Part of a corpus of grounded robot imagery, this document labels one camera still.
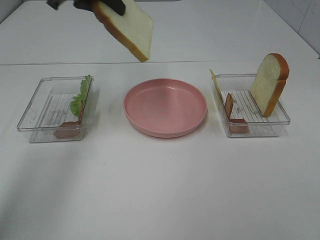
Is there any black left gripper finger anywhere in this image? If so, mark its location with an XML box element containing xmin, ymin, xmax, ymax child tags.
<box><xmin>46</xmin><ymin>0</ymin><xmax>66</xmax><ymax>10</ymax></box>
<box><xmin>73</xmin><ymin>0</ymin><xmax>126</xmax><ymax>16</ymax></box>

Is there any white bread slice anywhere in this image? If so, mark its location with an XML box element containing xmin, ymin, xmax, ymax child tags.
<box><xmin>92</xmin><ymin>0</ymin><xmax>154</xmax><ymax>62</ymax></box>

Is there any green lettuce leaf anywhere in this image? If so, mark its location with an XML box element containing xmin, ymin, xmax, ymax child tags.
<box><xmin>70</xmin><ymin>74</ymin><xmax>92</xmax><ymax>119</ymax></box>

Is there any yellow cheese slice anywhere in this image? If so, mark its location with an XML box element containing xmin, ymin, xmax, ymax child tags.
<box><xmin>209</xmin><ymin>68</ymin><xmax>224</xmax><ymax>109</ymax></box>

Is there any bacon strip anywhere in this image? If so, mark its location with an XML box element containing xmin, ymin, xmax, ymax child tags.
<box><xmin>53</xmin><ymin>100</ymin><xmax>84</xmax><ymax>139</ymax></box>
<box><xmin>224</xmin><ymin>93</ymin><xmax>249</xmax><ymax>134</ymax></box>

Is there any clear left plastic tray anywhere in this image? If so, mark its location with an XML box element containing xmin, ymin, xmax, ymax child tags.
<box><xmin>16</xmin><ymin>76</ymin><xmax>94</xmax><ymax>143</ymax></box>

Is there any clear plastic tray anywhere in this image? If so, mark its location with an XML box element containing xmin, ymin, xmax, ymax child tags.
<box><xmin>211</xmin><ymin>73</ymin><xmax>291</xmax><ymax>138</ymax></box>
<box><xmin>16</xmin><ymin>76</ymin><xmax>94</xmax><ymax>143</ymax></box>

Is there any pink round plate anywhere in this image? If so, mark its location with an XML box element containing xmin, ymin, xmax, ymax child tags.
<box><xmin>123</xmin><ymin>78</ymin><xmax>208</xmax><ymax>138</ymax></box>

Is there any clear right plastic tray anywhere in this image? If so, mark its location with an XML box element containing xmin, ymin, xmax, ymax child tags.
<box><xmin>211</xmin><ymin>73</ymin><xmax>291</xmax><ymax>138</ymax></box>

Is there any standing bread slice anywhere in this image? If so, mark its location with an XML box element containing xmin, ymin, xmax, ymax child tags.
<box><xmin>249</xmin><ymin>53</ymin><xmax>290</xmax><ymax>117</ymax></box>

